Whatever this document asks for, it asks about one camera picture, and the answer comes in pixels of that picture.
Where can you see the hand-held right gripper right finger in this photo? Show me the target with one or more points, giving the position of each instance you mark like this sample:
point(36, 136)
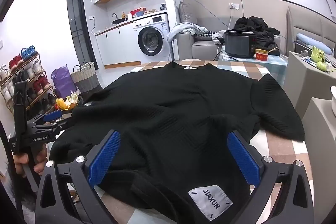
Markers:
point(244, 158)

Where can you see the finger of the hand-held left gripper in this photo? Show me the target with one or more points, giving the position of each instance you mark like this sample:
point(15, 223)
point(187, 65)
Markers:
point(64, 123)
point(52, 116)

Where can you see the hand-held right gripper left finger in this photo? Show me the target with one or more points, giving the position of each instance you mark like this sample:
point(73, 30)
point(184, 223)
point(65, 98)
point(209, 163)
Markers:
point(105, 158)

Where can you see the black knit sweater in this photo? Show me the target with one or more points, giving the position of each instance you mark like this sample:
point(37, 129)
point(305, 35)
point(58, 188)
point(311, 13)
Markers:
point(170, 121)

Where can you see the person's left forearm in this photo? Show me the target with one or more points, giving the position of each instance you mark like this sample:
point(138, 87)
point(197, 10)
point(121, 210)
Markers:
point(18, 200)

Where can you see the person's left hand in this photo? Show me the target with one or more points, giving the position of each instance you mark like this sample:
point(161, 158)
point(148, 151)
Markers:
point(40, 165)

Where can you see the beige trash bin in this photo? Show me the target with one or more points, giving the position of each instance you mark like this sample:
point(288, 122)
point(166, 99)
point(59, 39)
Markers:
point(67, 102)

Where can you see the purple bag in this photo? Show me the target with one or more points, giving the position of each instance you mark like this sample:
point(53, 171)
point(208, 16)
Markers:
point(63, 82)

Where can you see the checkered tablecloth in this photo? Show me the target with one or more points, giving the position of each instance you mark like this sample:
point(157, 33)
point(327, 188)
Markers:
point(278, 145)

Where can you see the metal shoe rack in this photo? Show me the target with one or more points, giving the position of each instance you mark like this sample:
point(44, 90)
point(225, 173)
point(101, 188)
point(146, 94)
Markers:
point(42, 71)

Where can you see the woven laundry basket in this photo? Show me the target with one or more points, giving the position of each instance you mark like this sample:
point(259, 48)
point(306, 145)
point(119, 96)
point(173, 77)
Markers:
point(85, 79)

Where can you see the dark glass door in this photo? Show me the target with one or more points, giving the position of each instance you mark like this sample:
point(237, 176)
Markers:
point(78, 29)

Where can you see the grey upholstered bed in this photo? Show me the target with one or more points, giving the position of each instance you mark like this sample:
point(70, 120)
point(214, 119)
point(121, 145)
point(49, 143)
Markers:
point(296, 82)

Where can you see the white kitchen base cabinet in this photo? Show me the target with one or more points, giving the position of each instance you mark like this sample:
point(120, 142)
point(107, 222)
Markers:
point(115, 45)

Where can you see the small table with blue cloth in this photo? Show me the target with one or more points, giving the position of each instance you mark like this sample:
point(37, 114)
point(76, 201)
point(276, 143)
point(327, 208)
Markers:
point(273, 66)

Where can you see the red bowl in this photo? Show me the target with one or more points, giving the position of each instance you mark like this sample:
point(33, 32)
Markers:
point(261, 56)

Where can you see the wooden chopsticks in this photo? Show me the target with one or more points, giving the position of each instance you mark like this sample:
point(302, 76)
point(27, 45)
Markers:
point(271, 50)

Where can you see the black electric cooker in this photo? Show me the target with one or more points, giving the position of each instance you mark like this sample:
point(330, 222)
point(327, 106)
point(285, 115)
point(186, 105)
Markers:
point(239, 44)

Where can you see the black kitchen faucet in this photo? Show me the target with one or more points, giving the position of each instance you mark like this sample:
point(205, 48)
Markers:
point(114, 16)

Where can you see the green toy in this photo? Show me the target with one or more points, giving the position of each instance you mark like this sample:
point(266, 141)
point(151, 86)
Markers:
point(321, 66)
point(318, 54)

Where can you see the white washing machine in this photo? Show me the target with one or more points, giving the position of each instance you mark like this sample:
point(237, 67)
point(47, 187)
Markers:
point(152, 40)

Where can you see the white grey garment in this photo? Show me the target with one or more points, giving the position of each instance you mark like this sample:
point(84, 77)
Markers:
point(218, 36)

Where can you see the grey sofa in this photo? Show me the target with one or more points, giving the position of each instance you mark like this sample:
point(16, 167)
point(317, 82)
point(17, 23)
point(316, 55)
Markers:
point(183, 45)

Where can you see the houndstooth pillow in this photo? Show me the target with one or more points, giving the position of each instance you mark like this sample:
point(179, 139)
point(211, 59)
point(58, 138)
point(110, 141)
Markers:
point(207, 34)

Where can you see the black jacket pile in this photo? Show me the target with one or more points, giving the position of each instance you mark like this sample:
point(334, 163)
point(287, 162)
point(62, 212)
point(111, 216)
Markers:
point(262, 29)

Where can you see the red container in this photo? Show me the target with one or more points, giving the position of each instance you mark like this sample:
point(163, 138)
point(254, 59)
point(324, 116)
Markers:
point(136, 12)

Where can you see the blue pillow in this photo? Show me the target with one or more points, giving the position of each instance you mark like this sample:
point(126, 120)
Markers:
point(313, 43)

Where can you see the light blue-grey garment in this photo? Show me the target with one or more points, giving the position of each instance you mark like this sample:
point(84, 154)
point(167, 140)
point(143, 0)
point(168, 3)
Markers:
point(183, 29)

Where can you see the white wall socket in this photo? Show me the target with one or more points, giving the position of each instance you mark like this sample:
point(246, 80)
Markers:
point(234, 5)

